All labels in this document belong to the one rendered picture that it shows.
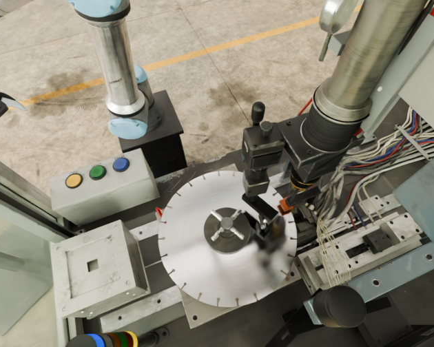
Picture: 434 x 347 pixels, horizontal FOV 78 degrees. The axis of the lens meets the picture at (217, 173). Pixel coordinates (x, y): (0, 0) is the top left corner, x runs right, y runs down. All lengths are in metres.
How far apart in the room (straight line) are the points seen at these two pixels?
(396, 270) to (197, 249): 0.40
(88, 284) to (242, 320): 0.41
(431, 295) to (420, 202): 0.60
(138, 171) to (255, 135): 0.49
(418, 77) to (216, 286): 0.50
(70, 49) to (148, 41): 0.73
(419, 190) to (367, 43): 0.20
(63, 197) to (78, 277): 0.24
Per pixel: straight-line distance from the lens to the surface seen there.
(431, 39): 0.33
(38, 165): 2.27
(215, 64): 2.54
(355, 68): 0.34
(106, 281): 0.74
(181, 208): 0.68
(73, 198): 0.86
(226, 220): 0.60
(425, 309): 0.99
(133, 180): 0.81
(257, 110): 0.41
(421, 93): 0.36
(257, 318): 0.83
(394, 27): 0.32
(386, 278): 0.61
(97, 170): 0.86
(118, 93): 0.82
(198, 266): 0.64
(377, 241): 0.81
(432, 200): 0.42
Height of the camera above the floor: 1.57
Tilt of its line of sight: 60 degrees down
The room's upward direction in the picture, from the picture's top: 4 degrees counter-clockwise
